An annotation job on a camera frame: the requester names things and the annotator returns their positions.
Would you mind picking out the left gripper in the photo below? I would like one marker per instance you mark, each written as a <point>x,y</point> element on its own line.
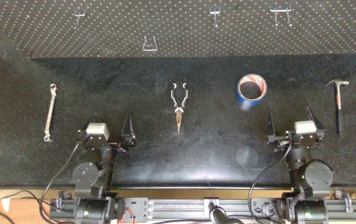
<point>92,142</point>

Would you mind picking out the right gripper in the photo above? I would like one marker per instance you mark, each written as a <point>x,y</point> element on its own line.
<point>304,140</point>

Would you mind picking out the wrench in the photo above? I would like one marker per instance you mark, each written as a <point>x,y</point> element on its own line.
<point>50,112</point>

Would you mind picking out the black and white pliers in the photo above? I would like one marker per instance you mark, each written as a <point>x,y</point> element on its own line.
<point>179,110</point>

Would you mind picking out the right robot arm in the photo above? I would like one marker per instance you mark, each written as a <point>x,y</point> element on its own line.
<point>316,179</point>

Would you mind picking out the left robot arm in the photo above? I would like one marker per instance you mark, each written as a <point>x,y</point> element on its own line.
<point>86,179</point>

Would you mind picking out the black pegboard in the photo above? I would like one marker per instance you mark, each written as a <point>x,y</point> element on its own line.
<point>196,37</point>

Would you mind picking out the hammer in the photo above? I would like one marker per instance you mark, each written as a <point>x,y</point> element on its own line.
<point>339,96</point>

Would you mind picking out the roll of blue tape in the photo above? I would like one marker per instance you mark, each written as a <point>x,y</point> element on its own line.
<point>243,101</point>

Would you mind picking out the metal hook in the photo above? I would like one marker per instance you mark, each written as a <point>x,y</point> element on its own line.
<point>215,17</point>
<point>276,15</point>
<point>149,49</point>
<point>78,17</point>

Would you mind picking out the piece of white tape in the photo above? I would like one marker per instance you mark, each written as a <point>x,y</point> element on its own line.
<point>6,204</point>

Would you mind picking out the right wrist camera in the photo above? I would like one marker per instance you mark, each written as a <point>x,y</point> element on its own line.
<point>305,127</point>

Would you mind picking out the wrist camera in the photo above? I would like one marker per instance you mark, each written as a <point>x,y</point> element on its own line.
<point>305,127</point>
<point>97,129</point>

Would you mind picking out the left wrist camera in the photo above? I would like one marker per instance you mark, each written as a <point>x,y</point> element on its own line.
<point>97,129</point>

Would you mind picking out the mounting rail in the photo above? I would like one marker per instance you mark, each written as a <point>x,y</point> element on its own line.
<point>178,210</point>

